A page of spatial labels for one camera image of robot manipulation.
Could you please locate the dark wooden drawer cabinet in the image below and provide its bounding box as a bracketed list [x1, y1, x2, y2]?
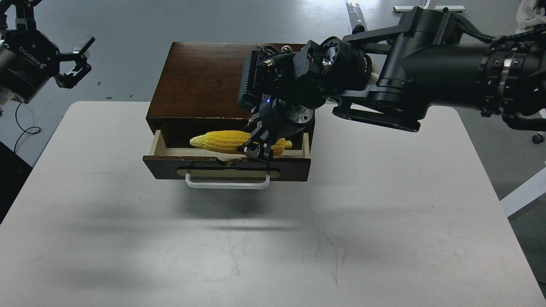
[146, 42, 316, 151]

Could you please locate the wooden drawer with white handle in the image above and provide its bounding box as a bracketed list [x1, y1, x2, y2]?
[142, 128, 314, 185]

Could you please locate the yellow corn cob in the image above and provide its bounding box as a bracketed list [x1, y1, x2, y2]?
[189, 130, 293, 157]

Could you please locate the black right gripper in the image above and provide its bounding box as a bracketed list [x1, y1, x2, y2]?
[238, 96, 315, 161]

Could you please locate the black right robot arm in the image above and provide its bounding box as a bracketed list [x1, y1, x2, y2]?
[238, 6, 545, 162]

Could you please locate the white office chair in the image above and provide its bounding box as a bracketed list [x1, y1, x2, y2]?
[515, 0, 546, 34]

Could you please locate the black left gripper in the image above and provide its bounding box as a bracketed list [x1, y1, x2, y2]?
[0, 0, 96, 104]

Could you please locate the black cable on floor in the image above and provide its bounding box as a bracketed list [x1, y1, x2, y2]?
[14, 101, 42, 154]

